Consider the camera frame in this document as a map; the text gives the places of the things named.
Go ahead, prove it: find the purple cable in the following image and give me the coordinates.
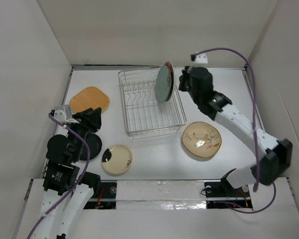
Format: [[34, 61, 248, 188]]
[[201, 47, 277, 214], [27, 114, 92, 239]]

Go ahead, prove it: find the cream plate with black spot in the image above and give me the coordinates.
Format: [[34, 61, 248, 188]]
[[102, 144, 133, 175]]

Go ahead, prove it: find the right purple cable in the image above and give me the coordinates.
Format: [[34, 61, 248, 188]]
[[201, 47, 277, 214]]

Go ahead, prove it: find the beige bird pattern plate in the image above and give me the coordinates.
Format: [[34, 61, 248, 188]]
[[181, 121, 222, 158]]

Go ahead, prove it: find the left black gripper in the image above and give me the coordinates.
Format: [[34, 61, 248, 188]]
[[68, 106, 101, 160]]

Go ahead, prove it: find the teal flower plate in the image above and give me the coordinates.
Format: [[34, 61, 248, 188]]
[[155, 65, 172, 102]]

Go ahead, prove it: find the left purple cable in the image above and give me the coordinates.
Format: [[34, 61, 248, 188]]
[[27, 114, 92, 239]]

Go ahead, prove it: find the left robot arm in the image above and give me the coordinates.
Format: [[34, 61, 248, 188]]
[[28, 105, 102, 239]]

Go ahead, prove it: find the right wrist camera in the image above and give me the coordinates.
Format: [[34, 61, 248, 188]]
[[190, 52, 208, 64]]

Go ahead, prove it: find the orange bamboo square plate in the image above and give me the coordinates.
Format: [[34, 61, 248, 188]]
[[69, 87, 110, 113]]

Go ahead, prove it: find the wire dish rack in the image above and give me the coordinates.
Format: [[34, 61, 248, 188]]
[[118, 66, 187, 138]]

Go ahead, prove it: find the red and blue floral plate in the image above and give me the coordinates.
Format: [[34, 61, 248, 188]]
[[165, 61, 174, 102]]

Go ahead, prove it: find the black round plate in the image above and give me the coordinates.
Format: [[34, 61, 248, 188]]
[[79, 133, 102, 161]]

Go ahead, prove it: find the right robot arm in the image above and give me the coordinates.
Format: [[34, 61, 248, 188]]
[[178, 66, 293, 196]]

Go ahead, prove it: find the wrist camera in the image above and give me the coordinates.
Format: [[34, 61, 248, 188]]
[[190, 52, 208, 64], [51, 105, 73, 123]]

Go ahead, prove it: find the white foam front strip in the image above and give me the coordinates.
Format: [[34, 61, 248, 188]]
[[116, 180, 207, 210]]

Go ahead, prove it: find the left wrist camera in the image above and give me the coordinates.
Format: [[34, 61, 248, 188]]
[[51, 105, 73, 123]]

